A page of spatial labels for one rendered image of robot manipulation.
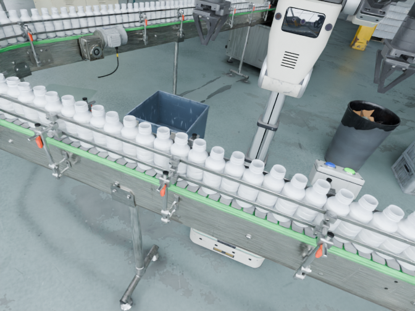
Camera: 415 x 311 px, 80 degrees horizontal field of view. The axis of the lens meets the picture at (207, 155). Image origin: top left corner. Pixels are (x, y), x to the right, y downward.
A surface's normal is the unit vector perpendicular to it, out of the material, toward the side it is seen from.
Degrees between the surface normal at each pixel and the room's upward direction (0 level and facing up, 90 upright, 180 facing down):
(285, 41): 90
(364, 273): 90
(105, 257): 0
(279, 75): 90
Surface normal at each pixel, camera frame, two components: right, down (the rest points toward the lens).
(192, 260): 0.13, -0.75
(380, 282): -0.35, 0.58
